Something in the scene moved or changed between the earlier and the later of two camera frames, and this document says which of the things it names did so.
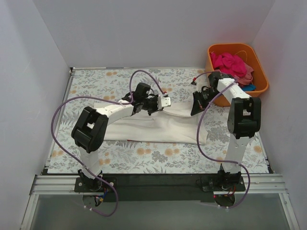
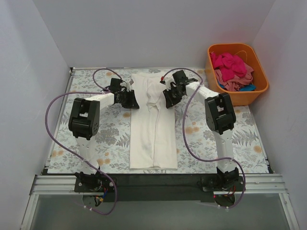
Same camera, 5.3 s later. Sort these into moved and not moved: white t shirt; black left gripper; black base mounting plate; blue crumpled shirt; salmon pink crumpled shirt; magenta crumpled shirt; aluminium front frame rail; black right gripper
Moved: black left gripper; white t shirt; black right gripper
Not moved: salmon pink crumpled shirt; aluminium front frame rail; magenta crumpled shirt; blue crumpled shirt; black base mounting plate
